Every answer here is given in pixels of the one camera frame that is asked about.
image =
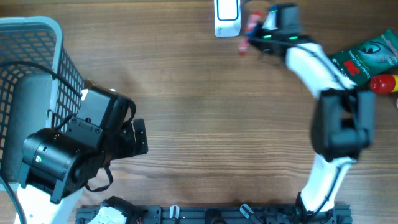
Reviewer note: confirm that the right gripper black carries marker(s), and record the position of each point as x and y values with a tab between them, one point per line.
257	43

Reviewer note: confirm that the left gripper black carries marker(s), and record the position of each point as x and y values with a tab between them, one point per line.
129	147

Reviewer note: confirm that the red tube package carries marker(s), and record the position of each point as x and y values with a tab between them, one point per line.
252	21

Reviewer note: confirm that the green glove package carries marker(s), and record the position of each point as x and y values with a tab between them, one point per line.
361	62

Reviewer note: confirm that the red sauce bottle green cap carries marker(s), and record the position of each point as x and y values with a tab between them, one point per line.
384	84

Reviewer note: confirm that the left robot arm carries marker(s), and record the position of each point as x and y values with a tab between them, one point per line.
57	163

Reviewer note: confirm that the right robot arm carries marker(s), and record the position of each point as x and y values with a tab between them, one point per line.
343	119

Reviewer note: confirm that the white barcode scanner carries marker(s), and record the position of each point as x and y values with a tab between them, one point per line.
227	14

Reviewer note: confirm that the grey black plastic basket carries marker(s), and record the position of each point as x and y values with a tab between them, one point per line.
39	40

